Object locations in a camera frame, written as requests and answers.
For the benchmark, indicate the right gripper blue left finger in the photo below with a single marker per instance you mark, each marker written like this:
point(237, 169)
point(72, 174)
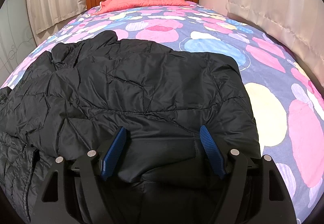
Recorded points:
point(74, 192)

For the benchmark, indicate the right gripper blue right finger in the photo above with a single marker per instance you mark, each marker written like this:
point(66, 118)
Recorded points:
point(253, 190)

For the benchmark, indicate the black quilted puffer jacket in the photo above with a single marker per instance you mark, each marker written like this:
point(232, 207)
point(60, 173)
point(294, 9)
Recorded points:
point(73, 98)

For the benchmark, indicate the colourful polka dot bedspread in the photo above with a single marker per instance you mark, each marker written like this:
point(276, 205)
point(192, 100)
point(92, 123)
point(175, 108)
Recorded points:
point(287, 106)

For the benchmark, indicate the frosted glass wardrobe door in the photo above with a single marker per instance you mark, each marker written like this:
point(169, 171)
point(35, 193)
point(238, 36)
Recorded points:
point(17, 40)

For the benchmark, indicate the right beige striped curtain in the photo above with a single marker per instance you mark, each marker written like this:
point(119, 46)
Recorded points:
point(298, 24)

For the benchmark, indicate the red quilted pillow blanket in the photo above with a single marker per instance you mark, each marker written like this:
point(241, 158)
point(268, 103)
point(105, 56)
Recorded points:
point(115, 5)

